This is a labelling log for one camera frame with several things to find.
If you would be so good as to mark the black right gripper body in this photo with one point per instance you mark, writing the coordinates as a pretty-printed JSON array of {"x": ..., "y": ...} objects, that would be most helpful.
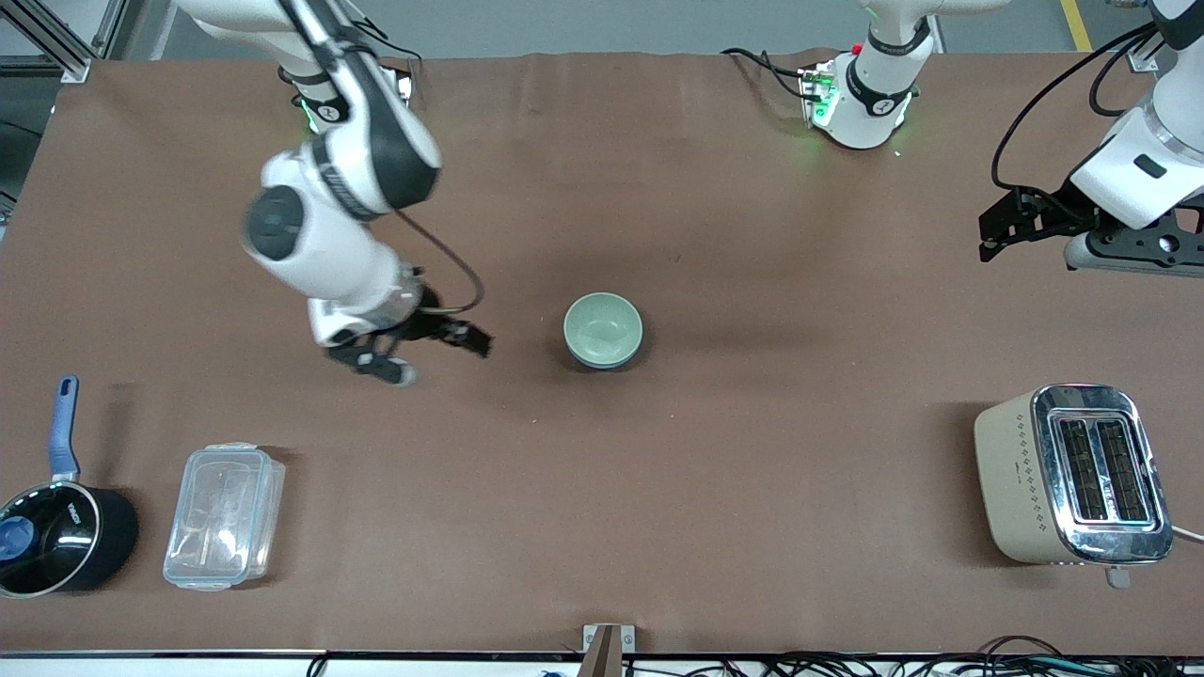
[{"x": 428, "y": 322}]

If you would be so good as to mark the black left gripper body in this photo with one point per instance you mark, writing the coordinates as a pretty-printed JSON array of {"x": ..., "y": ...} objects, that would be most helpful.
[{"x": 1061, "y": 209}]

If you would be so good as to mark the green bowl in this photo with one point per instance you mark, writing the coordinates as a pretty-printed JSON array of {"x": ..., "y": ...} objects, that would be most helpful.
[{"x": 602, "y": 327}]

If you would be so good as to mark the blue bowl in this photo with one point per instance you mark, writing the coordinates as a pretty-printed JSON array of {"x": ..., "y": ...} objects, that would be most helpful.
[{"x": 602, "y": 366}]

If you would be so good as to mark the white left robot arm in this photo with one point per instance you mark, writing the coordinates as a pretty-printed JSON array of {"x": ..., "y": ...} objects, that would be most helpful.
[{"x": 865, "y": 103}]

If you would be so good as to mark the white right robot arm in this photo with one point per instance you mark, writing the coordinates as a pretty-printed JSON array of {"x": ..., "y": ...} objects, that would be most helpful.
[{"x": 320, "y": 244}]

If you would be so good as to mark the brown table cover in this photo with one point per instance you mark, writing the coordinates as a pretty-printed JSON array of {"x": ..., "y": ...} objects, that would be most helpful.
[{"x": 602, "y": 470}]

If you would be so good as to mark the yellow floor tape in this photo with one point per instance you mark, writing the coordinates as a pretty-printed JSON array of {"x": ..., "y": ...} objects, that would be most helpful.
[{"x": 1075, "y": 26}]

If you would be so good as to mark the beige chrome toaster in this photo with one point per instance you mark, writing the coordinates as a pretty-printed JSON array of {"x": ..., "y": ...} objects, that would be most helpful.
[{"x": 1025, "y": 480}]

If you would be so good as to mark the clear plastic food container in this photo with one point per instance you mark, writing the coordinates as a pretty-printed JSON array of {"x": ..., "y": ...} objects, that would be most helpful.
[{"x": 224, "y": 517}]

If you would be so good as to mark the glass lid blue knob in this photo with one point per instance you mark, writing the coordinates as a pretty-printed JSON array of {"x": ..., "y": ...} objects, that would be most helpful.
[{"x": 52, "y": 536}]

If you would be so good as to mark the small aluminium corner bracket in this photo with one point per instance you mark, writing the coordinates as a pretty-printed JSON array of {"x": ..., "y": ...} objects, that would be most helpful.
[{"x": 1143, "y": 62}]

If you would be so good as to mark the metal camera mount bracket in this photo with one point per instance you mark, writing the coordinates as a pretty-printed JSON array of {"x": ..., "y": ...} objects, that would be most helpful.
[{"x": 607, "y": 649}]

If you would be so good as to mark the aluminium frame profile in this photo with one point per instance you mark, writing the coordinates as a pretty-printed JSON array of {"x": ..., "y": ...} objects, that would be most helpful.
[{"x": 66, "y": 52}]

